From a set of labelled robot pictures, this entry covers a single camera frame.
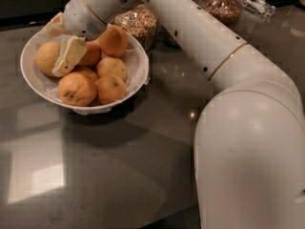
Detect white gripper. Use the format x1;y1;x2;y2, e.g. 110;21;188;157
41;0;107;77

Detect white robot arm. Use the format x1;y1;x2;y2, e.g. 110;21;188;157
43;0;305;229

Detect white bowl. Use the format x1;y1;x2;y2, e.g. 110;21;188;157
20;19;150;115

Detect large orange far left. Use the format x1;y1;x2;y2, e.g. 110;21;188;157
35;41;61;77

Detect orange back middle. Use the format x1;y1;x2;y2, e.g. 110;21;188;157
78;41;102;68

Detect small orange centre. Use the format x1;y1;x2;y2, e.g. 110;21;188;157
73;67;98;83

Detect orange top back right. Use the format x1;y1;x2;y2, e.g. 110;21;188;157
97;24;129;57

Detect orange centre right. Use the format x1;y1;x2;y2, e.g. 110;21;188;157
95;57;128;81

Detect orange front left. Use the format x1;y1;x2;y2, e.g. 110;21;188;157
58;73;97;107

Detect orange front right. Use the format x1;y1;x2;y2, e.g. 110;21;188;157
95;74;127;105

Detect glass jar mixed cereal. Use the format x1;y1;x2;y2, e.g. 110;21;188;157
113;4;157;52

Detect glass jar brown grains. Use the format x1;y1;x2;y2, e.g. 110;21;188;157
201;0;242;26

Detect clear plastic wrapper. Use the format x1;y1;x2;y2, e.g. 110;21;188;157
236;0;275;17

